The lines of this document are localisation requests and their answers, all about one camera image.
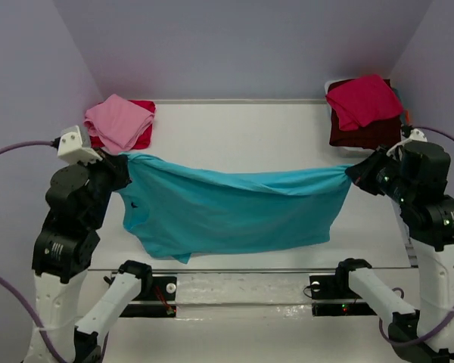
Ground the turquoise t shirt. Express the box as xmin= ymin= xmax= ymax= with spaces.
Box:
xmin=120 ymin=154 xmax=351 ymax=263

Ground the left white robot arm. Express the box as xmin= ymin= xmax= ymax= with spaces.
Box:
xmin=24 ymin=155 xmax=153 ymax=362

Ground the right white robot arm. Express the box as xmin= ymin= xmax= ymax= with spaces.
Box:
xmin=335 ymin=141 xmax=454 ymax=362

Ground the dark red t shirt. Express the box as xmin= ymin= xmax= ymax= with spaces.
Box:
xmin=328 ymin=78 xmax=412 ymax=152

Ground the red folded t shirt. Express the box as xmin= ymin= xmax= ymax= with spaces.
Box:
xmin=87 ymin=99 xmax=157 ymax=150

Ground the pink folded t shirt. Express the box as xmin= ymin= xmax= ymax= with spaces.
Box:
xmin=83 ymin=93 xmax=154 ymax=156

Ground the magenta t shirt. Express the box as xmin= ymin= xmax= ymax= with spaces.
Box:
xmin=325 ymin=75 xmax=403 ymax=132

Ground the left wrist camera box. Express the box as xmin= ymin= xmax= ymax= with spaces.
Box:
xmin=57 ymin=125 xmax=103 ymax=166

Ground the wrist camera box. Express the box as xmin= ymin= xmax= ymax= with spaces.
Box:
xmin=57 ymin=125 xmax=103 ymax=166
xmin=385 ymin=123 xmax=428 ymax=157

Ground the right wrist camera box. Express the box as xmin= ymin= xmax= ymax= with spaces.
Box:
xmin=385 ymin=123 xmax=428 ymax=157

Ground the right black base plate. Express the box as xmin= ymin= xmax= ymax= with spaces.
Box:
xmin=305 ymin=275 xmax=375 ymax=317

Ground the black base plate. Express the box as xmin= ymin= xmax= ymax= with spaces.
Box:
xmin=120 ymin=276 xmax=177 ymax=318
xmin=305 ymin=275 xmax=375 ymax=317

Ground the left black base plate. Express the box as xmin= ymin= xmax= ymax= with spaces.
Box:
xmin=120 ymin=276 xmax=177 ymax=318

